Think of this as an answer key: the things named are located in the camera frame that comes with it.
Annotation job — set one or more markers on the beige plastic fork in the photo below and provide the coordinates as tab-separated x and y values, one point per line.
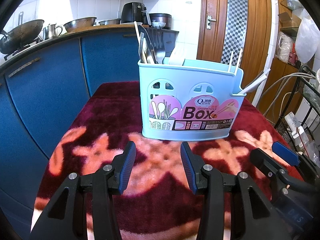
178	56

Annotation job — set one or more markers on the metal spoon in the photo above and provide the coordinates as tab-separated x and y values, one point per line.
142	52

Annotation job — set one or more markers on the white power strip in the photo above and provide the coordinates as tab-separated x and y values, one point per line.
293	125

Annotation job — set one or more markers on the blue kitchen base cabinet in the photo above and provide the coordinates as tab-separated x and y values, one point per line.
37	100

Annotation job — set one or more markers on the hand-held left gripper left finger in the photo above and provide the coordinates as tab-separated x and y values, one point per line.
127	170

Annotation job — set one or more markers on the light blue utensil holder box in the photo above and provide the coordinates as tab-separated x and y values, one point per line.
187	80

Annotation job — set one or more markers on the clear bag of packets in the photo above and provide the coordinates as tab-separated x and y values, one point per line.
286	50

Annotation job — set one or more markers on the dark kitchen countertop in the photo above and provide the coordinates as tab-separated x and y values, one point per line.
100	28

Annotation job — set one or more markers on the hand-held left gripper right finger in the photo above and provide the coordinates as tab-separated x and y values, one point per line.
188	170

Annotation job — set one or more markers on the gas stove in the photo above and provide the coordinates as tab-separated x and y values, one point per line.
27	46

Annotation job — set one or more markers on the dark rice cooker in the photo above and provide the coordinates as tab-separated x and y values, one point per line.
162	17

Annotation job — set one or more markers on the cardboard box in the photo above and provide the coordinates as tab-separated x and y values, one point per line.
287	20

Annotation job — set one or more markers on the white plastic bag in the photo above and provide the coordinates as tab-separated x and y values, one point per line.
308	40

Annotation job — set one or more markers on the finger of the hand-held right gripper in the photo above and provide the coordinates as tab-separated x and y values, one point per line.
287	153
265	165

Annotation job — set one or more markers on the metal pitcher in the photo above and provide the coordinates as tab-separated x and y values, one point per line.
51	31

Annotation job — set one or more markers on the metal colander bowl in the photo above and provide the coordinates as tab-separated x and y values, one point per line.
80	23

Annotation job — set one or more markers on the black air fryer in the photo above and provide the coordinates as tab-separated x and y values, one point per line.
132	12

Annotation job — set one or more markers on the wooden door with glass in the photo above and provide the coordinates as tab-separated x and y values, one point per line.
212	47

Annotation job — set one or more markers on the dark metal wok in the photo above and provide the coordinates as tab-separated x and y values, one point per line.
22	33

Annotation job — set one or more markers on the shallow metal bowl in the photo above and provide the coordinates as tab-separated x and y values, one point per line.
110	22

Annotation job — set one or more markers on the metal table knife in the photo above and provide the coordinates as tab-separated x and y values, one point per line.
150	47

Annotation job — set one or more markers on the red floral blanket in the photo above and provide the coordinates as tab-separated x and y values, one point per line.
112	110

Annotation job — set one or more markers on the black metal rack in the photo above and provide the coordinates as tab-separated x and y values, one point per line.
301	80

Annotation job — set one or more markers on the small white bowl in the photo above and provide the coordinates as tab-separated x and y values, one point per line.
158	25

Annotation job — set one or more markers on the wooden shelf unit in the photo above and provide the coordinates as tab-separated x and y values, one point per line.
277	80

